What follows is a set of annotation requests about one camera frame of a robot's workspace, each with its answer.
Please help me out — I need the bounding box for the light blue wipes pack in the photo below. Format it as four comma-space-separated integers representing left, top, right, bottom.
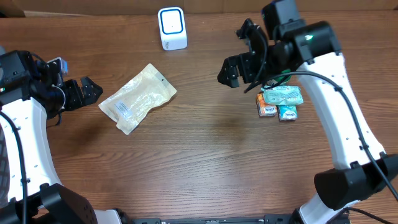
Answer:
261, 85, 303, 106

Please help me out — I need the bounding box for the orange tissue pack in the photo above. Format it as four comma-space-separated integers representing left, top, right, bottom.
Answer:
256, 93, 277, 117

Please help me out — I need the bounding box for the beige pouch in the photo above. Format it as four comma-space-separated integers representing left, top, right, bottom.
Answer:
99, 64, 177, 135

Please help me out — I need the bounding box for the teal tissue pack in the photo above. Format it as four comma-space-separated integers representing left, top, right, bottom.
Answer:
277, 105, 298, 121

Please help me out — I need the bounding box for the green lid jar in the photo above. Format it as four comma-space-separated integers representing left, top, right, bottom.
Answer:
264, 76, 292, 87

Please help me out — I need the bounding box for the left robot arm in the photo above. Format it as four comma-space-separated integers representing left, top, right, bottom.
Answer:
1, 50, 132, 223

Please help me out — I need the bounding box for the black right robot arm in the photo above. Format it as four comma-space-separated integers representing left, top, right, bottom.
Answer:
218, 1, 397, 223

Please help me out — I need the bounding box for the white barcode scanner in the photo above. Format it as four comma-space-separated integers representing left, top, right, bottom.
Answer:
157, 7, 188, 51

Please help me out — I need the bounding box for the grey plastic mesh basket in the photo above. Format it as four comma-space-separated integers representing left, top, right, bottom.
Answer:
0, 129, 9, 208

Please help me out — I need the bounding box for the brown cardboard backdrop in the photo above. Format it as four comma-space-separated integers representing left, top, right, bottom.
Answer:
1, 0, 397, 17

